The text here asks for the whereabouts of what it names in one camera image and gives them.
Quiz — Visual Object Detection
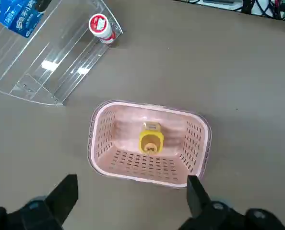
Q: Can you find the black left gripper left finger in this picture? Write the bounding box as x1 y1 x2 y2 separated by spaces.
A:
0 174 79 230

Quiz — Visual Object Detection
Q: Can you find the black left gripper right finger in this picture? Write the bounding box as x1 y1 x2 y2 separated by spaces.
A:
178 175 285 230

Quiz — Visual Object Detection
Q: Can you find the pink plastic basket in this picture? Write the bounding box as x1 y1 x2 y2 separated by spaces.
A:
86 99 213 191

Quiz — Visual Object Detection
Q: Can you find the black cable bundle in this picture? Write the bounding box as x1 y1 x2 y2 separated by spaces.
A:
200 0 285 22

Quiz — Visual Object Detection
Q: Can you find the yellow drink bottle orange cap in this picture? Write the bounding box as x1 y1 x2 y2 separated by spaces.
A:
139 121 164 155

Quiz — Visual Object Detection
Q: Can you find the red white yogurt bottle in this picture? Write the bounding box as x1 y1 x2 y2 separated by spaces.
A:
88 13 117 45

